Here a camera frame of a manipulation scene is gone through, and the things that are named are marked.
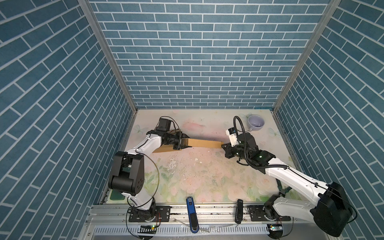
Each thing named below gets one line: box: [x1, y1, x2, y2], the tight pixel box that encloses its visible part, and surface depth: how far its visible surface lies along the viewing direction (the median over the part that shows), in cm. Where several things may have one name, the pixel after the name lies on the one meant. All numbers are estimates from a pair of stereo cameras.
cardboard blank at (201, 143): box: [181, 138, 224, 149], surface depth 80 cm
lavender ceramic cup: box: [246, 113, 265, 132], surface depth 110 cm
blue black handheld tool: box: [186, 196, 200, 234], surface depth 74 cm
